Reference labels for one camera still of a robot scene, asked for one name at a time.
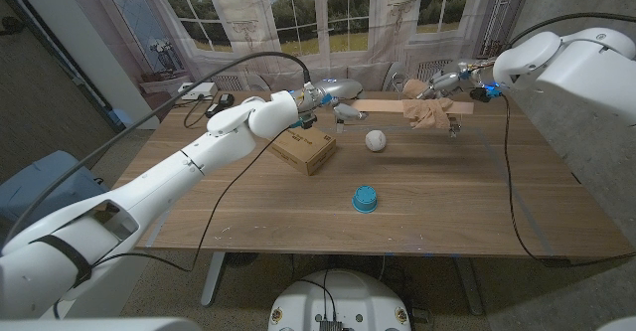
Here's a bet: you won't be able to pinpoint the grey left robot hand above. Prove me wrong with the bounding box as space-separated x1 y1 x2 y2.
317 77 370 122

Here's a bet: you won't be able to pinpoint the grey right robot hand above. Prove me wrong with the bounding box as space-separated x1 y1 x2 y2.
415 60 481 101

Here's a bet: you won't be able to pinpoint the tan elastic arm wrap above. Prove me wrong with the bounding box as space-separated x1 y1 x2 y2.
400 79 456 131

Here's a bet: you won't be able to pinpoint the wooden strip with metal brackets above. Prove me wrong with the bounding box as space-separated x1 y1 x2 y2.
335 97 476 138

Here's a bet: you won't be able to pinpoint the brown cardboard box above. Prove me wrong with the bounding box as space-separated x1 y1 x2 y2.
265 125 338 177

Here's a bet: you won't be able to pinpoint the small blue-lidded container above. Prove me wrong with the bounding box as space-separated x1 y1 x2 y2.
352 185 379 215

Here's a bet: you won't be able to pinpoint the white power strip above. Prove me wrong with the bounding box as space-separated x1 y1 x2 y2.
177 82 219 101

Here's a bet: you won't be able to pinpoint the white baseball red stitching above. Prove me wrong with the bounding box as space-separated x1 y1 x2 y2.
365 129 388 153

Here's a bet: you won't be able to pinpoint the printed window scene backdrop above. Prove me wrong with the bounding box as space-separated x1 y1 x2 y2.
96 0 536 92

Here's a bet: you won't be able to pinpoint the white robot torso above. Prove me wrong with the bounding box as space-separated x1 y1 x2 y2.
266 269 412 331

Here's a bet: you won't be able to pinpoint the grey metal table leg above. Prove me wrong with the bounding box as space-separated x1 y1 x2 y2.
454 256 486 317
200 250 228 307

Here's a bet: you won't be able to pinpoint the white robot body edge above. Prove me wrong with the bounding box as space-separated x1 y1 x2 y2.
0 317 203 331

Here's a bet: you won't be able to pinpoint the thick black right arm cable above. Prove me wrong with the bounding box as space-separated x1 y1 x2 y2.
506 11 636 49

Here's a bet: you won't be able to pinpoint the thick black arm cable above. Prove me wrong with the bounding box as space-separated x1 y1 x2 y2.
2 51 312 248
506 11 636 49

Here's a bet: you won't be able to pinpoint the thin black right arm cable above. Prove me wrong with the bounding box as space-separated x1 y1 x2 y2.
500 94 636 268

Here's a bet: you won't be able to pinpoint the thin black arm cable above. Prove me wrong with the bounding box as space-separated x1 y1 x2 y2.
500 94 636 268
52 126 292 320

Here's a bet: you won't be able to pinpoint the black power strip cords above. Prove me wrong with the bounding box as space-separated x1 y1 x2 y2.
183 96 215 129

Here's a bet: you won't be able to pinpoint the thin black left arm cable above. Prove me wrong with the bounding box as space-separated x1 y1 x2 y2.
52 126 292 320

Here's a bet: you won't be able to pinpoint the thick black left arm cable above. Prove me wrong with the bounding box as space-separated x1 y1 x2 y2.
2 51 312 248

